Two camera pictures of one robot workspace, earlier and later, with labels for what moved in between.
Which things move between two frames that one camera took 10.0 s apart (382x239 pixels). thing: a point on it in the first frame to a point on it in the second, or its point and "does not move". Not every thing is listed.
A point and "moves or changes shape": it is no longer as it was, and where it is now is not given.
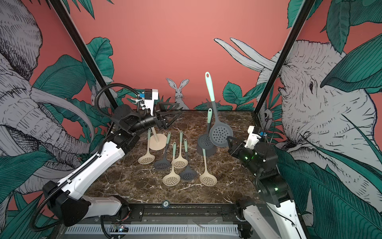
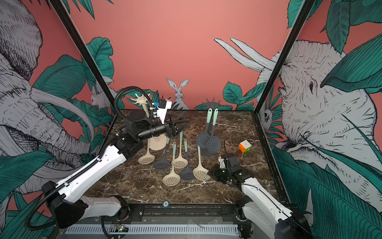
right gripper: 237,151 to 215,174
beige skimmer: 173,179 does not move
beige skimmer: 180,162 does not move
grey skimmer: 221,135 moves or changes shape
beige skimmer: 148,159 does not move
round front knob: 165,204 does not move
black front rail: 145,213 does not move
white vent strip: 157,229 does not move
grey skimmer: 163,164 does not move
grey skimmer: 188,174 does not move
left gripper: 160,122 to 171,131
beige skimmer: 207,179 to 201,173
